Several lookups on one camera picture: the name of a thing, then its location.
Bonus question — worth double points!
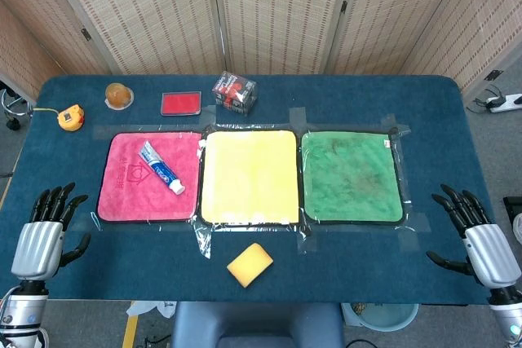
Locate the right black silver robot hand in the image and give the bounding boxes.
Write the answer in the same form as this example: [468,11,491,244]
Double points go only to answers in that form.
[426,183,522,289]

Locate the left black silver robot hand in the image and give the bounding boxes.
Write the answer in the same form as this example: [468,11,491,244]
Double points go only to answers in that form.
[11,182,92,282]

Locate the blue and white toothpaste tube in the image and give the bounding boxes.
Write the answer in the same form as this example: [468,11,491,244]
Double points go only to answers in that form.
[137,140,187,196]

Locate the pink cloth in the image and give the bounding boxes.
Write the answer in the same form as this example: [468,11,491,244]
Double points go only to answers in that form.
[96,131,204,223]

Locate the green cloth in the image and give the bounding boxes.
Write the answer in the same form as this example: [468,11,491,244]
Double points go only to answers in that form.
[300,130,405,225]

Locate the yellow cloth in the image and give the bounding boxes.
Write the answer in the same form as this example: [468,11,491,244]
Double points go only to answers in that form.
[199,130,301,226]

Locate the black box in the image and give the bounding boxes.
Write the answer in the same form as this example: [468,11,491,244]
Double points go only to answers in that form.
[502,196,522,243]

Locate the light blue bucket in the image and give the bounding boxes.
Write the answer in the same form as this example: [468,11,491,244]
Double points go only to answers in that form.
[341,302,420,333]

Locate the white plastic bag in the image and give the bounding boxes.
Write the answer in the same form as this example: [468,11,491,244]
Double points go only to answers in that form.
[126,301,179,319]

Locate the yellow tape measure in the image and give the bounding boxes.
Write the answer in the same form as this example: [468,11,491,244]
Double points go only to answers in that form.
[32,104,86,133]

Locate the chrome stool base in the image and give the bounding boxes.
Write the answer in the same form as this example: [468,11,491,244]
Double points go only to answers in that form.
[0,87,33,131]

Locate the white power strip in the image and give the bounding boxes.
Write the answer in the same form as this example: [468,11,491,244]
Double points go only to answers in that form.
[484,93,522,114]

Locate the crinkled clear tape strip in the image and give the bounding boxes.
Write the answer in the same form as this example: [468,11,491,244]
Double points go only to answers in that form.
[192,217,213,260]

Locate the orange jelly cup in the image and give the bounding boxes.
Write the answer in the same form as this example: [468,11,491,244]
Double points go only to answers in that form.
[104,81,135,111]

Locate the red ink pad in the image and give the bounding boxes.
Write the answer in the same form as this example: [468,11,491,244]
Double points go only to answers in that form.
[160,91,202,117]

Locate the yellow sponge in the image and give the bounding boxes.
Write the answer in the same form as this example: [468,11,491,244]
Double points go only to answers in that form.
[226,242,274,289]

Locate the blue-grey chair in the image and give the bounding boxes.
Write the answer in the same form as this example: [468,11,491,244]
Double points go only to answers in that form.
[170,302,347,348]

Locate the clear box of black-red cards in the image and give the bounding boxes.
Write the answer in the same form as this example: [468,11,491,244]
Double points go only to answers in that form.
[211,70,258,117]

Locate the bamboo folding screen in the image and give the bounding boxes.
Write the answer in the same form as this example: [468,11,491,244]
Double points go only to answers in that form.
[0,0,522,96]

